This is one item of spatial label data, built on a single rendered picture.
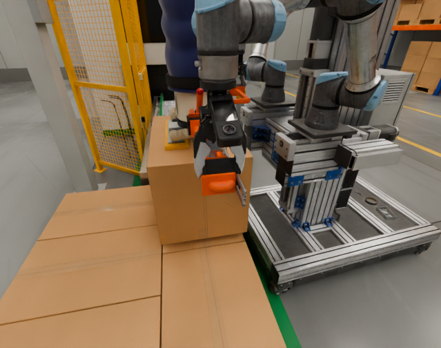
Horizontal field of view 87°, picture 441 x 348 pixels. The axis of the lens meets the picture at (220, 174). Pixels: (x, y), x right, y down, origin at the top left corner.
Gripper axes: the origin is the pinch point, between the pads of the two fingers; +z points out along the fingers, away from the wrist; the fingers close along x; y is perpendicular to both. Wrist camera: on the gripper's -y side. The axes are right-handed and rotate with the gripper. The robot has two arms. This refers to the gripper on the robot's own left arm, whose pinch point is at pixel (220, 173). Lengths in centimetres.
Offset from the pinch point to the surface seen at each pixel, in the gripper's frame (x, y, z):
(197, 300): 8, 6, 59
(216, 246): -4, 31, 59
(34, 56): 105, 163, -14
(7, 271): 134, 83, 113
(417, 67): -671, 565, 54
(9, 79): 560, 912, 102
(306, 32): -562, 1034, -31
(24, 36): 107, 163, -26
